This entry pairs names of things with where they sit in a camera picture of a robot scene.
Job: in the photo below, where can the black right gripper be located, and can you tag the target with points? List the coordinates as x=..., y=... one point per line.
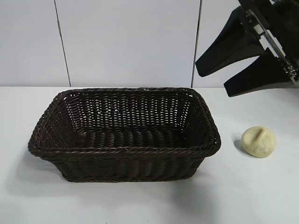
x=285, y=28

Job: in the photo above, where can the pale yellow egg yolk pastry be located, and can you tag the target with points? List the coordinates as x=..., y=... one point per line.
x=258, y=144

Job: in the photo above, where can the dark brown wicker basket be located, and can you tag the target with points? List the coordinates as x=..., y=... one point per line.
x=128, y=144

